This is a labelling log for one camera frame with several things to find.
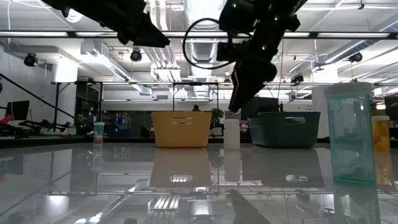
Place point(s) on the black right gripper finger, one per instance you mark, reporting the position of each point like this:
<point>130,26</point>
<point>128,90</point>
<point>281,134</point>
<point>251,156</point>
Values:
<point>245,87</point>

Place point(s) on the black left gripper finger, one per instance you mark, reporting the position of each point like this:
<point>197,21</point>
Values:
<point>143,34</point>

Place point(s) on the white opaque medicine bottle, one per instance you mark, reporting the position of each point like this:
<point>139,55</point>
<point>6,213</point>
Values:
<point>231,133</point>

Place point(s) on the small white cylinder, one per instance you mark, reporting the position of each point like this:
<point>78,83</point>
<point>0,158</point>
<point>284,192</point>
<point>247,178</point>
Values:
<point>382,146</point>

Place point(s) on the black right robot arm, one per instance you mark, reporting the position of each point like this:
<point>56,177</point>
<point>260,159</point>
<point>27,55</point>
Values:
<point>242,18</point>

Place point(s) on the teal plastic bin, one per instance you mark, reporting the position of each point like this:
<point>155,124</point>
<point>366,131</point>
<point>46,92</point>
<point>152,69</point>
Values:
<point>284,133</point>

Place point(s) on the orange plastic bin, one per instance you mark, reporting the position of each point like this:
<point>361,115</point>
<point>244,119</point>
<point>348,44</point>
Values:
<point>182,133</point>

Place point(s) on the black ceiling spotlight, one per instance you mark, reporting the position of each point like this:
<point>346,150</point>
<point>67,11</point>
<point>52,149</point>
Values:
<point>30,59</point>
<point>136,55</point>
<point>355,57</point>

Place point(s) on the black background monitor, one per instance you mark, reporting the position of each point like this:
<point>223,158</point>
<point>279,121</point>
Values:
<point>264,105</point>
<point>17,109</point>

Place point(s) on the black overhead rig beam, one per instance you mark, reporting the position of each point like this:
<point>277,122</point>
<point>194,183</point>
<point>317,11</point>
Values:
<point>71,34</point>

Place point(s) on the green potted plant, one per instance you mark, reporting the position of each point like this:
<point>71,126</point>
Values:
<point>216,116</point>

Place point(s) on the person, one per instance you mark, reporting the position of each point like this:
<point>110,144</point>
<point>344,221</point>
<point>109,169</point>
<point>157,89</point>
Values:
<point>196,108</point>

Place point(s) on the black background rig frame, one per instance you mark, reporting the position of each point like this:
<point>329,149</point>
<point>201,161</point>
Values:
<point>194,83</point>

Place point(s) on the silver ceiling air duct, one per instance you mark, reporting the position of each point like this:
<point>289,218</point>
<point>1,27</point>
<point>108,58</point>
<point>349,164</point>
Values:
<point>202,51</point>

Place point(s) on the black diagonal frame brace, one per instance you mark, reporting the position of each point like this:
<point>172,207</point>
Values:
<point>46,101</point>

